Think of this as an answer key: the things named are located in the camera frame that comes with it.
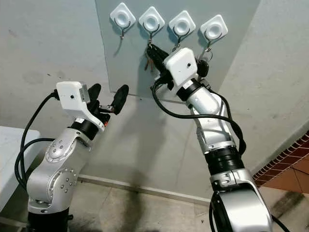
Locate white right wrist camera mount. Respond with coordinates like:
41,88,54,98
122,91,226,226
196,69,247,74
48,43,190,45
163,47,198,87

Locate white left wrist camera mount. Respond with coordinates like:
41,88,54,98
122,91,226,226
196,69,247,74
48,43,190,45
56,81,107,129

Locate white square wall hook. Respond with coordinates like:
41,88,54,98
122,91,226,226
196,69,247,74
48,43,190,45
200,14,228,52
139,6,166,45
110,2,136,39
169,10,197,50

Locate grey wall board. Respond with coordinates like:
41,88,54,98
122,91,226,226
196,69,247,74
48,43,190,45
96,0,261,100

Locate white plastic table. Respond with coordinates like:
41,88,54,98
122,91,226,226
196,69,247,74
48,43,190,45
0,127,41,209

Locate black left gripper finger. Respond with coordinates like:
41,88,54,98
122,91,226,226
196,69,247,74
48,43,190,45
86,83,102,104
111,85,130,115

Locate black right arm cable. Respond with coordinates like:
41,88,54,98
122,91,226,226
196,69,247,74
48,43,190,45
151,80,247,156

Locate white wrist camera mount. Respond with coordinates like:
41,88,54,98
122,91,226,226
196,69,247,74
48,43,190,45
163,47,198,87
56,81,107,129

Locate hanging keys with ring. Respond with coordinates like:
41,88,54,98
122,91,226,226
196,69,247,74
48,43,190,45
199,47,213,64

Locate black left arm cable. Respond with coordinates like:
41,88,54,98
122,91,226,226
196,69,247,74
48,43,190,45
15,92,59,191

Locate silver door key bunch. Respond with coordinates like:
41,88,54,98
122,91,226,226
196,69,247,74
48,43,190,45
143,41,156,73

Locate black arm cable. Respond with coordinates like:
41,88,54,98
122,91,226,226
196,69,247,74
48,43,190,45
151,80,247,156
15,92,59,191

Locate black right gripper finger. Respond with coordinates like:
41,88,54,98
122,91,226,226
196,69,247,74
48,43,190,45
152,58,169,78
147,43,167,61

